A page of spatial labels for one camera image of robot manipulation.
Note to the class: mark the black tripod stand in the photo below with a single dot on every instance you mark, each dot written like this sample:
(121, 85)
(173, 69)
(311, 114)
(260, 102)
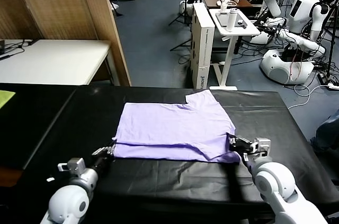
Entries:
(182, 44)
(184, 17)

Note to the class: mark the purple t-shirt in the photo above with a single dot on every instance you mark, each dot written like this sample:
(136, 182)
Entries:
(172, 128)

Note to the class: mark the white humanoid robot dark chest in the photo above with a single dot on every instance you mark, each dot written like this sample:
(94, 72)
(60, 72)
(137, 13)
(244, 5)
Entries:
(299, 9)

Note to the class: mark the white gadget stand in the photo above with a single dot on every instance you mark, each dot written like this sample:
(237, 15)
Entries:
(224, 3)

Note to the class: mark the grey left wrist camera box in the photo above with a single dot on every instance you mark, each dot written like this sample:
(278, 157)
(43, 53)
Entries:
(76, 165)

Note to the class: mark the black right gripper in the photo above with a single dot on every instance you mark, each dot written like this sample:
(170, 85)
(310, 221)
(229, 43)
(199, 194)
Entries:
(249, 151)

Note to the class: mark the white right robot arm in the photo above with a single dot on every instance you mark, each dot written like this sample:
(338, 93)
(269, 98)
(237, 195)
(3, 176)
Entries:
(275, 181)

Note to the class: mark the yellow-green cloth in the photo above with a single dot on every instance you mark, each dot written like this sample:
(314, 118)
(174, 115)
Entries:
(5, 98)

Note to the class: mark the white standing desk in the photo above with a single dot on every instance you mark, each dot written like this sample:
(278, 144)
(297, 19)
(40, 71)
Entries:
(250, 32)

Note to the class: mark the wide black table cover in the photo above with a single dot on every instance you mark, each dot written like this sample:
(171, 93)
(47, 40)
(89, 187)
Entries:
(148, 95)

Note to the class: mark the white bottle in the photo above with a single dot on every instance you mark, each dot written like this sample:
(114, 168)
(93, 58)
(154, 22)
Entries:
(232, 20)

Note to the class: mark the white rounded robot base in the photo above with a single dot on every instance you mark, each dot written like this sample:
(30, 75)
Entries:
(260, 38)

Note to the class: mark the grey tablet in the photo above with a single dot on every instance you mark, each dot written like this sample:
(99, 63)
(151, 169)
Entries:
(221, 20)

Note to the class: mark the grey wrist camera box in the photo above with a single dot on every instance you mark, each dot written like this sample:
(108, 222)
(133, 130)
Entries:
(76, 165)
(263, 144)

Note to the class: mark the tall white cardboard box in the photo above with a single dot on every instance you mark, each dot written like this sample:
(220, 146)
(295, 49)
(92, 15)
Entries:
(204, 49)

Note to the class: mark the narrow black table cover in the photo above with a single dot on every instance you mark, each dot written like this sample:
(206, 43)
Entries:
(31, 128)

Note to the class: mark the white table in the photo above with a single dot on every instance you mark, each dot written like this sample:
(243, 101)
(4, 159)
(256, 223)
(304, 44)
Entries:
(53, 59)

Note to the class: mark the white round floor unit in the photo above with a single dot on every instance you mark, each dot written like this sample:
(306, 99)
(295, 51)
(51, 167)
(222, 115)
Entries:
(182, 7)

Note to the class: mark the white plug adapter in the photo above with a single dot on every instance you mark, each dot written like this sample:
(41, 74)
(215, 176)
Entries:
(332, 86)

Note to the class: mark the tall black tripod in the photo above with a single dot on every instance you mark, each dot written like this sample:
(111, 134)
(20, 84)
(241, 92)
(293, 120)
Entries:
(331, 49)

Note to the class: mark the black box device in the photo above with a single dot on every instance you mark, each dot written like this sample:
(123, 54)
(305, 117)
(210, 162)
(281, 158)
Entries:
(1, 46)

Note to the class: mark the black power strip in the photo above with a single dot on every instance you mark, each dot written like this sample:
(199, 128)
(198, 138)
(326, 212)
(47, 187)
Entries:
(321, 78)

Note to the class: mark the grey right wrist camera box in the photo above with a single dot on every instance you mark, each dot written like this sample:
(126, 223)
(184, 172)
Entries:
(263, 144)

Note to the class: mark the person in blue jeans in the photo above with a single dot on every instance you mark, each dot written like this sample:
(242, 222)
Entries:
(328, 131)

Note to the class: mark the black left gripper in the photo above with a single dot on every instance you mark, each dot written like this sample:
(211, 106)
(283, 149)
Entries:
(102, 165)

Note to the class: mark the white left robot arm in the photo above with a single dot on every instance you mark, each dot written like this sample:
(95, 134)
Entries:
(66, 202)

